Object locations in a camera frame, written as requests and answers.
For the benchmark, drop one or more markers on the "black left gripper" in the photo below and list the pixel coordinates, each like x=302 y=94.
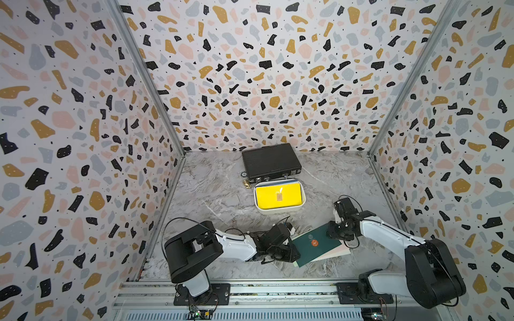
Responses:
x=292 y=255

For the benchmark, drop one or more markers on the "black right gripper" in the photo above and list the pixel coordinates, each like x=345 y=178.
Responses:
x=329 y=232

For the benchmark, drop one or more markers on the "dark green envelope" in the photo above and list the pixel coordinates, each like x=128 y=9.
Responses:
x=313 y=244

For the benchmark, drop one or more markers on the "bright yellow envelope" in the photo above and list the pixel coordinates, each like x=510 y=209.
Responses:
x=276 y=196

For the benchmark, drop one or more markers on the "white storage tray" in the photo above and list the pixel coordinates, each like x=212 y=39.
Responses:
x=280 y=210

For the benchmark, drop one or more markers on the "dark blue envelope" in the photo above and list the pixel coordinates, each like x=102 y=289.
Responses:
x=287 y=181

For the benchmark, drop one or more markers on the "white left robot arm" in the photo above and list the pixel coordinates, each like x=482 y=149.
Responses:
x=189 y=253

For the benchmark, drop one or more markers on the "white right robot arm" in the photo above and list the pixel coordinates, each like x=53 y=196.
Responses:
x=430 y=276

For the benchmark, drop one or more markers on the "pink envelope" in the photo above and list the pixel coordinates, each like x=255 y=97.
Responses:
x=341 y=247

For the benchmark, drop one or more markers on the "black metal briefcase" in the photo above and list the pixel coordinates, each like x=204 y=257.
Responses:
x=271 y=163

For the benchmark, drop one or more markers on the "small electronics board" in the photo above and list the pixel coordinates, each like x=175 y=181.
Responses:
x=196 y=313

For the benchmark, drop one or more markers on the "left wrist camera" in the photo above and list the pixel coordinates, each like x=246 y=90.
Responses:
x=291 y=229

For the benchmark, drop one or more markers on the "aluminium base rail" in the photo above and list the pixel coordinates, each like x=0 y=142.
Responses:
x=268 y=300

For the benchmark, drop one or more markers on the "aluminium corner post right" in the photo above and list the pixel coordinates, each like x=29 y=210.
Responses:
x=445 y=18

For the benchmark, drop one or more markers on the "aluminium corner post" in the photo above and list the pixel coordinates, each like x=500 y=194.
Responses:
x=140 y=65
x=445 y=18

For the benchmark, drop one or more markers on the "aluminium corner post left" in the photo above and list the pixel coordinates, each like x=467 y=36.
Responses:
x=140 y=65

